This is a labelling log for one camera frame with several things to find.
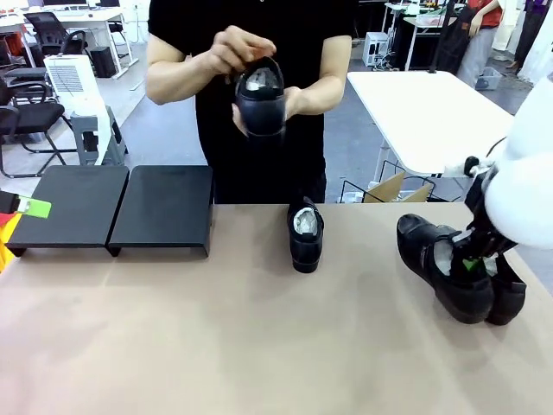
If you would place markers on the white air purifier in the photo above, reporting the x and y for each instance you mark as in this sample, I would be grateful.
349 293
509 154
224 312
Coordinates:
82 99

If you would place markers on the person in red top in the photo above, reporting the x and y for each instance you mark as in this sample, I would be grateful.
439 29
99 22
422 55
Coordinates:
479 47

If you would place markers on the black hanging garment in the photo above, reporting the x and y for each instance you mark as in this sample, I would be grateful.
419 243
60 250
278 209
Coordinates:
455 43

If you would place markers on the yellow plastic block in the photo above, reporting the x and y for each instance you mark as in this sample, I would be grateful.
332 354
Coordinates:
8 242

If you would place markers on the brown cardboard box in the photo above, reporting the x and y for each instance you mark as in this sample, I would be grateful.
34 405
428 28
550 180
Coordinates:
389 188

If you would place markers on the white workbench desk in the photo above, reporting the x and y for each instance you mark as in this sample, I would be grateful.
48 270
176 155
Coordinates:
432 27

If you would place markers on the large white table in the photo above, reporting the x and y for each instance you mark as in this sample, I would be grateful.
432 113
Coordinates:
423 112

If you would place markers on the white computer case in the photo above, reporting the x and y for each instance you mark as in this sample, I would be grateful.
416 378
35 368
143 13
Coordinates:
373 47

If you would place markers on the white office desk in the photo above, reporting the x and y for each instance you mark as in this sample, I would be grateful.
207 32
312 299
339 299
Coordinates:
86 18

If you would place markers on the person's right hand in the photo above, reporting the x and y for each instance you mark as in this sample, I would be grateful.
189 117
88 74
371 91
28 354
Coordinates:
242 45

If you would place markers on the person in black shirt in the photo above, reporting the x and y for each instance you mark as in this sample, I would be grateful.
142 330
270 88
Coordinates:
259 173

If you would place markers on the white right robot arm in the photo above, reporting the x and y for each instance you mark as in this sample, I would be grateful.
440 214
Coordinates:
527 173

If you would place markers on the black computer tower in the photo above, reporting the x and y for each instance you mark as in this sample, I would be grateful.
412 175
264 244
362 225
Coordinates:
103 62

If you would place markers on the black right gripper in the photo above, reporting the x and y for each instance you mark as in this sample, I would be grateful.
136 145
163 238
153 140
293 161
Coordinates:
481 233

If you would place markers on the black mesh office chair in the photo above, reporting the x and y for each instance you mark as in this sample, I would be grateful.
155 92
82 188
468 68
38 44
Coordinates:
47 28

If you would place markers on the grey plastic bin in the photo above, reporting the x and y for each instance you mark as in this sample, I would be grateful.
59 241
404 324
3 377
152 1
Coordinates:
490 80

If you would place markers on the person's right forearm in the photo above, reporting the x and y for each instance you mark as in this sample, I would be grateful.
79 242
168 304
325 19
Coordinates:
173 82

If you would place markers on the person in purple top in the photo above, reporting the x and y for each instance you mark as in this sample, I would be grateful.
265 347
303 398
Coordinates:
533 30

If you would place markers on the grey step stool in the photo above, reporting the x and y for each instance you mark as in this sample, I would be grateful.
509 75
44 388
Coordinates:
108 147

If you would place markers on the black metal shoe stand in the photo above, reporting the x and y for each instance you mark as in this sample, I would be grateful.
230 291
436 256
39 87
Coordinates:
164 207
69 207

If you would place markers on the person's left forearm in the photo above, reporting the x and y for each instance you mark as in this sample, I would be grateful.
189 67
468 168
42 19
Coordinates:
332 86

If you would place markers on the black visitor chair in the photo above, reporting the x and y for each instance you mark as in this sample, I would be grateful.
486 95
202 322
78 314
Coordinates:
26 73
30 116

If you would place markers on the person's left hand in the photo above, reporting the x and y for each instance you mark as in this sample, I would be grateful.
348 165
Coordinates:
299 103

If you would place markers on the beige hanging garment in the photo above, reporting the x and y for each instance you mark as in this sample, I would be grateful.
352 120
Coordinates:
505 30

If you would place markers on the black computer monitor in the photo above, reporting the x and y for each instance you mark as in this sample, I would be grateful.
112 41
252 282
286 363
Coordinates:
108 2
65 2

